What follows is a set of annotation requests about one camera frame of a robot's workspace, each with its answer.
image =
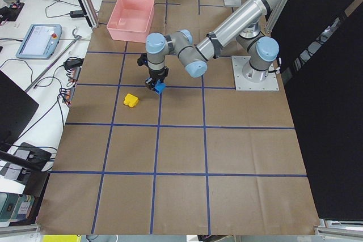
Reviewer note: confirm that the blue teach pendant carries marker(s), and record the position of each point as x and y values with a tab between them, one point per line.
40	41

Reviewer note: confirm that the yellow toy block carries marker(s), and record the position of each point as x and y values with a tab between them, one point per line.
131	100

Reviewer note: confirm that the black monitor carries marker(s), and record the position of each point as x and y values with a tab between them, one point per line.
17	109

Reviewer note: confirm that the black power adapter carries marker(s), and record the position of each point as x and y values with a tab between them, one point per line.
76	14

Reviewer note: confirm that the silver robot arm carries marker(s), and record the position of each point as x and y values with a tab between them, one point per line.
194	58

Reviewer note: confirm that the blue toy block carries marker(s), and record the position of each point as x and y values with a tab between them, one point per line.
160	88

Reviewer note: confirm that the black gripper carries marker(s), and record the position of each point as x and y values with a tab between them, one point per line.
156	74

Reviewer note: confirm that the pink plastic box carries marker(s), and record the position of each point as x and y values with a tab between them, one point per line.
131	20

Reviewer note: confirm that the brown paper table cover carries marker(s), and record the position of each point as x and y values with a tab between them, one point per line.
201	158

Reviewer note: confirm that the metal rod with hook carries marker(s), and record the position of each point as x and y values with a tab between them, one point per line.
76	38

